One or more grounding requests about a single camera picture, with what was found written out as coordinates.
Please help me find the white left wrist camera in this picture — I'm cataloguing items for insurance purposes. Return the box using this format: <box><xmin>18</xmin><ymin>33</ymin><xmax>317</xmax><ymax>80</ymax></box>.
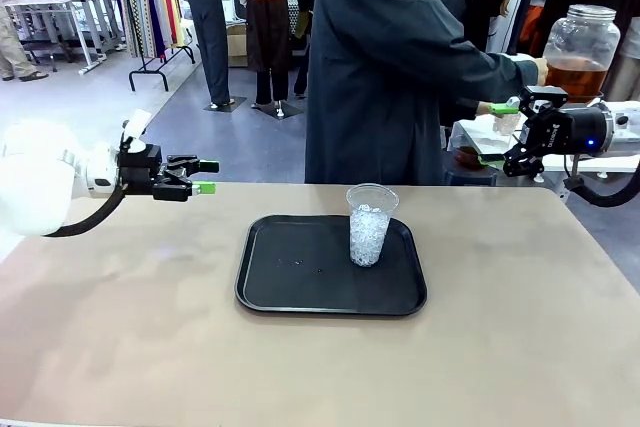
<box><xmin>121</xmin><ymin>109</ymin><xmax>152</xmax><ymax>154</ymax></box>

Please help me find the dark round stool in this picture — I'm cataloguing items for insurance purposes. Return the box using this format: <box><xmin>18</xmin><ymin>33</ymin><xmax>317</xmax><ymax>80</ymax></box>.
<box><xmin>442</xmin><ymin>166</ymin><xmax>500</xmax><ymax>186</ymax></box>

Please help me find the glass drink dispenser jar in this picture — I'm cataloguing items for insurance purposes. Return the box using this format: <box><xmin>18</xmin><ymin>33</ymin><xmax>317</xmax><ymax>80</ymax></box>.
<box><xmin>542</xmin><ymin>4</ymin><xmax>622</xmax><ymax>101</ymax></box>

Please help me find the person's left forearm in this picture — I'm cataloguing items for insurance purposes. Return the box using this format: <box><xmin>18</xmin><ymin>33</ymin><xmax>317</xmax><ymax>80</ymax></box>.
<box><xmin>447</xmin><ymin>99</ymin><xmax>481</xmax><ymax>122</ymax></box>

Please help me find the dark brown bowl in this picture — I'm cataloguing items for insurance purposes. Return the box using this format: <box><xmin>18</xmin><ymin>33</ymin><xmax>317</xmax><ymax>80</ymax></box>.
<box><xmin>452</xmin><ymin>145</ymin><xmax>494</xmax><ymax>171</ymax></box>

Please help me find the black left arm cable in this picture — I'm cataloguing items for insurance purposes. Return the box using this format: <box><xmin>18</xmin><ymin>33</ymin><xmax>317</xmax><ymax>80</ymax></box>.
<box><xmin>42</xmin><ymin>182</ymin><xmax>130</xmax><ymax>238</ymax></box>

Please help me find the clear plastic cup with ice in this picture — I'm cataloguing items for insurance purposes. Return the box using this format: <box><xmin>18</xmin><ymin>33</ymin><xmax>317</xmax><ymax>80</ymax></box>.
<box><xmin>492</xmin><ymin>111</ymin><xmax>522</xmax><ymax>137</ymax></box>
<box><xmin>345</xmin><ymin>182</ymin><xmax>401</xmax><ymax>268</ymax></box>

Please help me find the white side table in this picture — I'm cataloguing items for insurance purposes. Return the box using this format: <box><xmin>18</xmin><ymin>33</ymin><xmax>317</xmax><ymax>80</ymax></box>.
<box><xmin>447</xmin><ymin>101</ymin><xmax>640</xmax><ymax>203</ymax></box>

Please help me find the mannequin in dark jacket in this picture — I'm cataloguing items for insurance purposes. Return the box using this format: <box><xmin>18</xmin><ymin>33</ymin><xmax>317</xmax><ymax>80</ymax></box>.
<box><xmin>164</xmin><ymin>0</ymin><xmax>247</xmax><ymax>114</ymax></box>

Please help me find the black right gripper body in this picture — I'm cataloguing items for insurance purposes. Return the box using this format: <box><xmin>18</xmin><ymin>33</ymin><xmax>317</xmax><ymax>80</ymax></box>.
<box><xmin>519</xmin><ymin>104</ymin><xmax>611</xmax><ymax>155</ymax></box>

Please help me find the person's right forearm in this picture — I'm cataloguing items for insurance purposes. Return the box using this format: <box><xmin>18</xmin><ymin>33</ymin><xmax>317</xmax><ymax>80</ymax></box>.
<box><xmin>462</xmin><ymin>49</ymin><xmax>539</xmax><ymax>94</ymax></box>

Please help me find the cardboard box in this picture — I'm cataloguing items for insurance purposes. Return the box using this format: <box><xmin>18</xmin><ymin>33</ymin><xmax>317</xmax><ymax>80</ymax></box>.
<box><xmin>226</xmin><ymin>20</ymin><xmax>250</xmax><ymax>69</ymax></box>

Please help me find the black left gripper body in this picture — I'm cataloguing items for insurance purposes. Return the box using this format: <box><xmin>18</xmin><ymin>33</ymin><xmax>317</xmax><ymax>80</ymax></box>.
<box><xmin>118</xmin><ymin>144</ymin><xmax>174</xmax><ymax>196</ymax></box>

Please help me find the mannequin in plaid shirt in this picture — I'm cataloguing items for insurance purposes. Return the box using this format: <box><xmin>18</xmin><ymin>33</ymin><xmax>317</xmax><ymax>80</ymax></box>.
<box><xmin>230</xmin><ymin>0</ymin><xmax>321</xmax><ymax>121</ymax></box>

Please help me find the person in dark coat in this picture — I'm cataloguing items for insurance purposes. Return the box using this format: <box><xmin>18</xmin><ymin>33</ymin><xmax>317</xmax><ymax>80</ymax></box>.
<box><xmin>304</xmin><ymin>0</ymin><xmax>539</xmax><ymax>186</ymax></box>

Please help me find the white tray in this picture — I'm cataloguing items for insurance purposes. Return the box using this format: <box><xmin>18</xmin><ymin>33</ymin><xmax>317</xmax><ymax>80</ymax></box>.
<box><xmin>452</xmin><ymin>116</ymin><xmax>526</xmax><ymax>156</ymax></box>

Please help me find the black plastic tray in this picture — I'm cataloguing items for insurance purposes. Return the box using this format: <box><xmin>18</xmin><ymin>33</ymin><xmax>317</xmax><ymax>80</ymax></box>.
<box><xmin>234</xmin><ymin>214</ymin><xmax>429</xmax><ymax>318</ymax></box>

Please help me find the person's right hand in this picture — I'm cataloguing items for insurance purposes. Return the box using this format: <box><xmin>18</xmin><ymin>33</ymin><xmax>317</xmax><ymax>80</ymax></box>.
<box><xmin>532</xmin><ymin>56</ymin><xmax>550</xmax><ymax>88</ymax></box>

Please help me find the person in beige trousers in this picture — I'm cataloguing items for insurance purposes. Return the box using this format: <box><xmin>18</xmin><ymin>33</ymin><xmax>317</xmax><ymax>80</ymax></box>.
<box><xmin>0</xmin><ymin>0</ymin><xmax>50</xmax><ymax>83</ymax></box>

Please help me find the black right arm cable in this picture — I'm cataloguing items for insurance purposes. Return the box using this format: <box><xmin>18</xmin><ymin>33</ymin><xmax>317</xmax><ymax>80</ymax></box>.
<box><xmin>563</xmin><ymin>152</ymin><xmax>640</xmax><ymax>208</ymax></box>

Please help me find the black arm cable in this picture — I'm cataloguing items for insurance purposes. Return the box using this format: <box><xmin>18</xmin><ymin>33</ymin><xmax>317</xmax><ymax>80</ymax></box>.
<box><xmin>42</xmin><ymin>182</ymin><xmax>130</xmax><ymax>238</ymax></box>
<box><xmin>563</xmin><ymin>152</ymin><xmax>640</xmax><ymax>208</ymax></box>

